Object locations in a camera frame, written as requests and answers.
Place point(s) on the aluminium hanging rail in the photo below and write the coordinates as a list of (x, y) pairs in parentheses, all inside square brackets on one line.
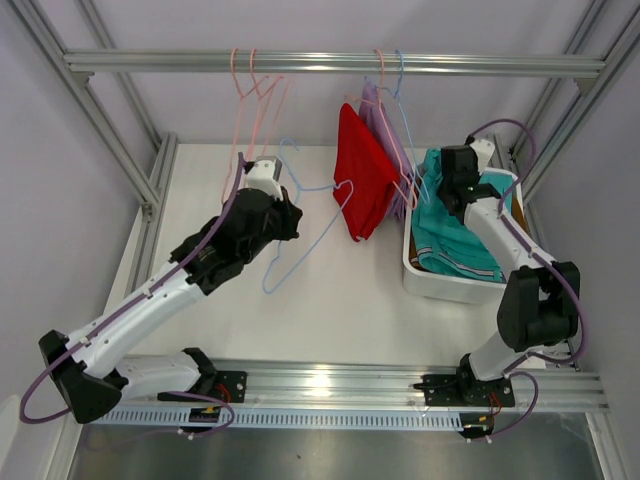
[(263, 62)]

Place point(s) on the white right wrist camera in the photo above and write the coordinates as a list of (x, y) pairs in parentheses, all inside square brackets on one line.
[(484, 150)]

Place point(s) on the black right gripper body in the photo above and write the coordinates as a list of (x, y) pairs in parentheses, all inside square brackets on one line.
[(443, 188)]

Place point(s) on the grey slotted cable duct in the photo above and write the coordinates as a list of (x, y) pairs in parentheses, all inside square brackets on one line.
[(201, 417)]

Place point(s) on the white plastic basket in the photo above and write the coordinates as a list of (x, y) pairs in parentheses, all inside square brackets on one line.
[(456, 289)]

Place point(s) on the pink hanger of red trousers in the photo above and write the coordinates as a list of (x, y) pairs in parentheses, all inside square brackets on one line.
[(353, 99)]

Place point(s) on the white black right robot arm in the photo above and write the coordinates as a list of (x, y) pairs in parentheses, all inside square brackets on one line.
[(538, 308)]

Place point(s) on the pink hanger of brown trousers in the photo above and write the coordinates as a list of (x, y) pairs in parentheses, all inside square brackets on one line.
[(265, 89)]

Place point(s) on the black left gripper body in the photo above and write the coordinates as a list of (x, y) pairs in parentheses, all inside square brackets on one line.
[(279, 227)]

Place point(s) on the lilac trousers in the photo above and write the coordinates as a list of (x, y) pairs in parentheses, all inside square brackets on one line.
[(373, 113)]

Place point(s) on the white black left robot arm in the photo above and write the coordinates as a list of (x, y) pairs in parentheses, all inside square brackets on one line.
[(90, 367)]

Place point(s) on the teal trousers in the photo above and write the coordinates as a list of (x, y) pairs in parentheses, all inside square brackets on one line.
[(444, 245)]

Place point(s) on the brown trousers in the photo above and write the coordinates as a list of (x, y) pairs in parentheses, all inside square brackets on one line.
[(516, 212)]

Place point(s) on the aluminium right frame post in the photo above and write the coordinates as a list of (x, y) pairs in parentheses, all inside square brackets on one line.
[(607, 31)]

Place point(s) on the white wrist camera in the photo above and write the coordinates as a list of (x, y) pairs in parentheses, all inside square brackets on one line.
[(263, 174), (484, 150)]

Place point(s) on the pink hanger of yellow trousers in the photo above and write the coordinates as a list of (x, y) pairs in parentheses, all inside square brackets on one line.
[(242, 95)]

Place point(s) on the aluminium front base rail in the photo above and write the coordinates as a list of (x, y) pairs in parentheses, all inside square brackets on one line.
[(300, 385)]

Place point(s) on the blue hanger of teal trousers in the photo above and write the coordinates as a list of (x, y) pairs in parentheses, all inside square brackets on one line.
[(322, 200)]

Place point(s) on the blue hanger of lilac trousers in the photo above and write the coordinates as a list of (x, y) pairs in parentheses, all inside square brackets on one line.
[(419, 194)]

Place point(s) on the aluminium frame post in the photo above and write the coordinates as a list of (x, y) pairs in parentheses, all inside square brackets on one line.
[(607, 31), (150, 191)]

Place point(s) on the aluminium left frame post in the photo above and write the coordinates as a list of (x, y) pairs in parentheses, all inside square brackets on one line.
[(150, 191)]

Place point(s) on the red trousers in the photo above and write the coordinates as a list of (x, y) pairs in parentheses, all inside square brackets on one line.
[(365, 177)]

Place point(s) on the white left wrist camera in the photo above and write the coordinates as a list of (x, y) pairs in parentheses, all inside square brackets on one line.
[(263, 174)]

